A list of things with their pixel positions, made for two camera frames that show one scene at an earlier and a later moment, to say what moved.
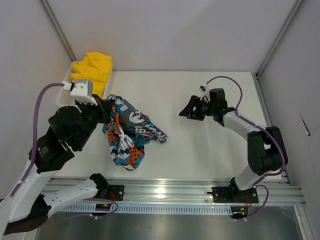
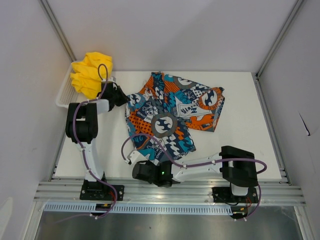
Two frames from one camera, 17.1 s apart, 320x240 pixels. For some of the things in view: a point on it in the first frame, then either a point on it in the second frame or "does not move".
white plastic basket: x=65 y=98 does not move
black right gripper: x=187 y=111 -> x=147 y=162
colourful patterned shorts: x=128 y=132 -> x=157 y=116
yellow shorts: x=96 y=67 does not move
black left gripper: x=104 y=107 -> x=124 y=99
